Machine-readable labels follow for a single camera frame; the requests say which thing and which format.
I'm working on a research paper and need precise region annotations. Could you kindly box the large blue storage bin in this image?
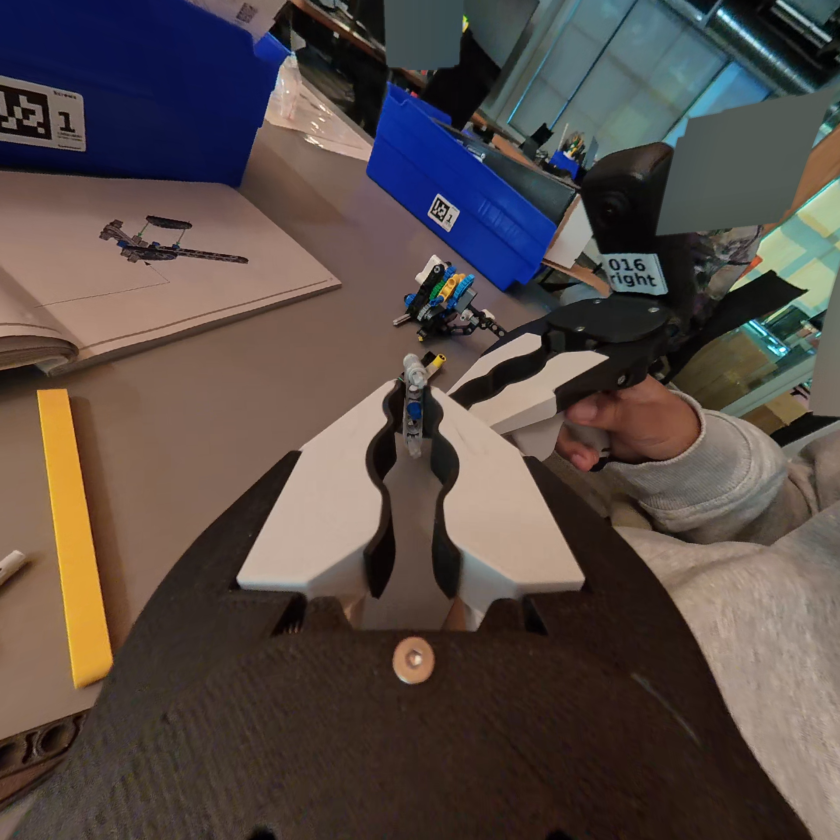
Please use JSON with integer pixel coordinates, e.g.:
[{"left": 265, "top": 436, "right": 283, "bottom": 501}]
[{"left": 0, "top": 0, "right": 293, "bottom": 188}]

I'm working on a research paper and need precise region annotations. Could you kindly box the person's right hand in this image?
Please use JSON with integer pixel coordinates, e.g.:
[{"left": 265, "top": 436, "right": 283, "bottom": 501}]
[{"left": 554, "top": 377, "right": 703, "bottom": 471}]

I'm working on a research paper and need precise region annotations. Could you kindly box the grey lego axle assembly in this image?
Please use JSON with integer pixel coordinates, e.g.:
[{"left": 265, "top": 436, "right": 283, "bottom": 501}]
[{"left": 400, "top": 353, "right": 431, "bottom": 459}]

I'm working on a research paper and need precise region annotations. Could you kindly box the white printed sheet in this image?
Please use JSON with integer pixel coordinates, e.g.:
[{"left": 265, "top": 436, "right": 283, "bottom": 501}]
[{"left": 197, "top": 0, "right": 290, "bottom": 34}]

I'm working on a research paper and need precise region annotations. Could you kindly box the small blue storage bin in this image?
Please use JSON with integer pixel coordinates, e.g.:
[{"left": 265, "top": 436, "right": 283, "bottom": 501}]
[{"left": 366, "top": 82, "right": 559, "bottom": 293}]

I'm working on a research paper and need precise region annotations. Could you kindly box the cardboard box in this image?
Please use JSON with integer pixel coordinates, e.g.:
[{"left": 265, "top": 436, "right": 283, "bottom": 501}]
[{"left": 541, "top": 193, "right": 614, "bottom": 296}]

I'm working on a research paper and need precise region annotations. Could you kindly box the clear plastic bag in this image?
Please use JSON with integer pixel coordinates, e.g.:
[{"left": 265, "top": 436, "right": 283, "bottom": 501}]
[{"left": 266, "top": 56, "right": 375, "bottom": 161}]

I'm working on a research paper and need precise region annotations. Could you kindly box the silver ventilation duct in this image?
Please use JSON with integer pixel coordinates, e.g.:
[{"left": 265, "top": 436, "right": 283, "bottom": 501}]
[{"left": 715, "top": 0, "right": 840, "bottom": 73}]

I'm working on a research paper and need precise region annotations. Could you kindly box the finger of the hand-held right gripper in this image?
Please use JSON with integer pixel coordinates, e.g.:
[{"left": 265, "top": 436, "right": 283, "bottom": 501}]
[
  {"left": 448, "top": 331, "right": 560, "bottom": 409},
  {"left": 459, "top": 351, "right": 614, "bottom": 462}
]

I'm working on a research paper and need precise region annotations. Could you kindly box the black curved lego beam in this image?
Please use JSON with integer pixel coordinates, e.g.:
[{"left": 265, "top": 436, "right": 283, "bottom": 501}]
[{"left": 0, "top": 714, "right": 86, "bottom": 796}]

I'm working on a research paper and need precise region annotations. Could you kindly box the long yellow lego beam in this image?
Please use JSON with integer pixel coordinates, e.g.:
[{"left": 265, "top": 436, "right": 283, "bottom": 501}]
[{"left": 36, "top": 388, "right": 114, "bottom": 689}]

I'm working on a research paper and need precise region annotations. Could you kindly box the black case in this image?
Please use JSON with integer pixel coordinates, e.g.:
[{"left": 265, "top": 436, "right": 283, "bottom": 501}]
[{"left": 482, "top": 147, "right": 581, "bottom": 224}]

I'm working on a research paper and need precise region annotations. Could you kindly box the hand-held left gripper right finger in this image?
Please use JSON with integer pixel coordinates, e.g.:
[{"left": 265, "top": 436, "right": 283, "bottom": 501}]
[{"left": 425, "top": 384, "right": 586, "bottom": 631}]

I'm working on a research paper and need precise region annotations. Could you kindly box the colourful lego gear assembly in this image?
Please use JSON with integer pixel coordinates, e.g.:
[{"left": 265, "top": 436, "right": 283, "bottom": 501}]
[{"left": 392, "top": 255, "right": 508, "bottom": 342}]

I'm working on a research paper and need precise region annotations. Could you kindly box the stack of cardboard boxes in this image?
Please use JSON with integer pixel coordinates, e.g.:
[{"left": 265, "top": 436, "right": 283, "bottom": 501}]
[{"left": 676, "top": 325, "right": 798, "bottom": 434}]

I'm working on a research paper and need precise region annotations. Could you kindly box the person's right forearm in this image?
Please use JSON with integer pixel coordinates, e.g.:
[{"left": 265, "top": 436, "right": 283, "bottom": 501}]
[{"left": 607, "top": 407, "right": 815, "bottom": 549}]

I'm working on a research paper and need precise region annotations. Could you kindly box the lego instruction booklet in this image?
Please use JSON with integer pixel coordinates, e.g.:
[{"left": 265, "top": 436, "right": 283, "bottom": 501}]
[{"left": 0, "top": 169, "right": 342, "bottom": 376}]

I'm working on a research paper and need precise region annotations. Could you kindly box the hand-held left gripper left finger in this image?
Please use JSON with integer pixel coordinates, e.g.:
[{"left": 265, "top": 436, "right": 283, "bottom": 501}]
[{"left": 236, "top": 379, "right": 403, "bottom": 631}]

